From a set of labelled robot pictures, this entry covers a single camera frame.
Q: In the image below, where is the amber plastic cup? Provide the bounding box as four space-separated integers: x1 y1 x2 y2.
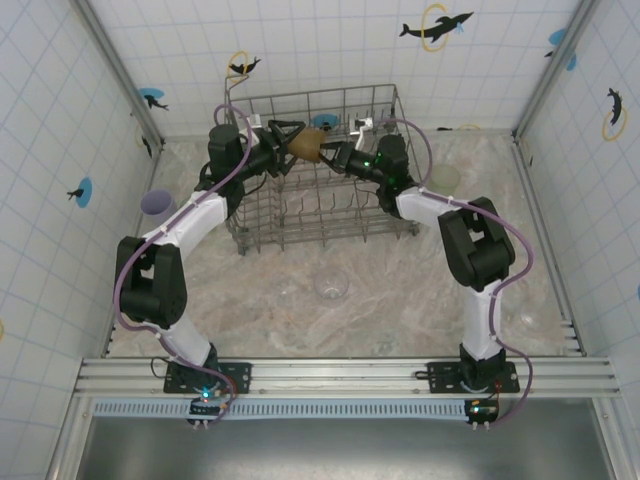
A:
286 127 326 165

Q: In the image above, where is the pale green frosted cup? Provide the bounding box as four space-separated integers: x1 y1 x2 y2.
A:
429 163 461 190

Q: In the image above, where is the grey wire dish rack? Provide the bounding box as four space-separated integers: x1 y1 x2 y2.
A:
219 74 421 257

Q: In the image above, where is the purple plastic cup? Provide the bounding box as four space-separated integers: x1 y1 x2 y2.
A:
140 188 178 227

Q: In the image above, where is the blue circle fish sticker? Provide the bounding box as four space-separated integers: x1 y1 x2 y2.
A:
66 176 95 208
138 87 170 112
311 113 339 135

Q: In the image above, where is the blue shape sticker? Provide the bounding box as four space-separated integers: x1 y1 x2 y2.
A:
543 28 579 72

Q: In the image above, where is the steel sheet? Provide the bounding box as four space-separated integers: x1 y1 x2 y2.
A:
47 399 616 480

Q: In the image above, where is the aluminium side rail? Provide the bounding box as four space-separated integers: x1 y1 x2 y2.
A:
101 142 169 359
510 134 587 357

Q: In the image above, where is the seal yellow ring sticker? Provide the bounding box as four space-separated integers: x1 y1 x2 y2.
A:
135 123 154 160

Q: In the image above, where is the small dolphin yellow ring sticker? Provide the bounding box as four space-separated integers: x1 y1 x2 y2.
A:
227 49 263 78

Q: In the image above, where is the aluminium corner post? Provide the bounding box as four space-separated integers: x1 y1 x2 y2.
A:
74 0 167 151
510 0 601 144

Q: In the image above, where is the large dolphin yellow ring sticker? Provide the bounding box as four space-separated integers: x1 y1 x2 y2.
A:
398 3 475 54

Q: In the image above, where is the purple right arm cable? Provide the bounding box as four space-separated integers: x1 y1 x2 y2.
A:
372 117 536 426

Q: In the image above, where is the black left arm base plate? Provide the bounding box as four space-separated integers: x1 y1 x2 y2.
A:
163 360 254 396

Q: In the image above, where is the long aluminium mounting rail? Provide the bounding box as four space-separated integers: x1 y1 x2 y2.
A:
73 355 622 400

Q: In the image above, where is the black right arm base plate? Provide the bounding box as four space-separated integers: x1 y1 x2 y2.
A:
413 360 521 395

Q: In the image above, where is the seahorse yellow ring sticker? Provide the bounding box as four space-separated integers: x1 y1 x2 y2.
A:
601 86 629 143

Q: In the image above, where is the slotted grey cable duct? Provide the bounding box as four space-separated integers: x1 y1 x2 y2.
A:
92 397 501 420

